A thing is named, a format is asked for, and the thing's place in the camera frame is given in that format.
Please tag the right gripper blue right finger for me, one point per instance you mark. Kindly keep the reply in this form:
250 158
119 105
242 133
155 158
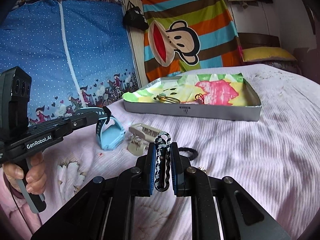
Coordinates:
220 208

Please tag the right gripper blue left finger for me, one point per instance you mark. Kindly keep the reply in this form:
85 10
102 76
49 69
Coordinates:
103 208

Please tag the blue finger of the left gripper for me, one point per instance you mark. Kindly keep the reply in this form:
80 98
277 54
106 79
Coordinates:
63 126

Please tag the black white striped hair clip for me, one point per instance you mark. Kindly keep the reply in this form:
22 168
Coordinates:
163 159

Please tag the beige hair claw clip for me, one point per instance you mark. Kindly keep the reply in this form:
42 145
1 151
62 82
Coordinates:
141 136

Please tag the left hand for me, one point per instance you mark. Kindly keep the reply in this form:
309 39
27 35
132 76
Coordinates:
36 177

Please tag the pink striped bed sheet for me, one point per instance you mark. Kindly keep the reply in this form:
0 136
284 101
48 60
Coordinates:
276 159

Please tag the blue dotted fabric wardrobe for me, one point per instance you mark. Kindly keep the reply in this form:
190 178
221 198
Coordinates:
77 53

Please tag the grey shallow cardboard box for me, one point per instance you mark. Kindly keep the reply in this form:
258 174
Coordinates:
234 113

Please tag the colourful paper box lining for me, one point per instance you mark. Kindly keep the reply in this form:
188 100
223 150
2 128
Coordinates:
200 89

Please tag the black hanging bag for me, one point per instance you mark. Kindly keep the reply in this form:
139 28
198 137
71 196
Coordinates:
134 18

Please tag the yellow pillow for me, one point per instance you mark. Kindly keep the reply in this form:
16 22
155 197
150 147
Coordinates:
260 54

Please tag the striped monkey cartoon blanket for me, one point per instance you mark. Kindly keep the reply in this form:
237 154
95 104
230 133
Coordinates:
185 35

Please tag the dark wooden headboard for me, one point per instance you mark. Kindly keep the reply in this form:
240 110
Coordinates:
252 40

